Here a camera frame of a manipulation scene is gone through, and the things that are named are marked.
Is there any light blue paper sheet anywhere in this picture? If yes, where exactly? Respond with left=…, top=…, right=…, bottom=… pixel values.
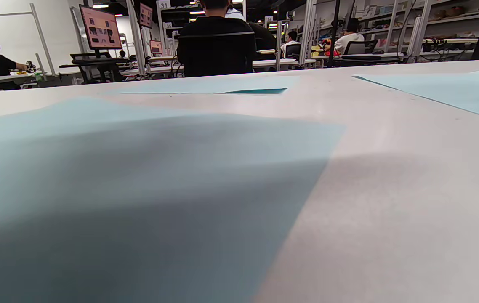
left=98, top=76, right=289, bottom=96
left=0, top=96, right=346, bottom=303
left=352, top=68, right=479, bottom=124

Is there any black pole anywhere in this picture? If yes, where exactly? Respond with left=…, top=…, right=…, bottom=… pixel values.
left=327, top=0, right=342, bottom=68

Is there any grey office chair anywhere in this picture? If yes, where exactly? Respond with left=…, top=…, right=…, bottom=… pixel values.
left=343, top=40, right=367, bottom=56

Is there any black monitor stand desk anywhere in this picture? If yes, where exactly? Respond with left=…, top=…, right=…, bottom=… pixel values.
left=59, top=50, right=139, bottom=84

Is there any white storage shelf rack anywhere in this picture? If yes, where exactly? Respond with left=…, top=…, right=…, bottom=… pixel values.
left=351, top=0, right=479, bottom=61

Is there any white metal frame post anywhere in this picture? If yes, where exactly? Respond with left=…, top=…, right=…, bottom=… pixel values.
left=29, top=3, right=58, bottom=77

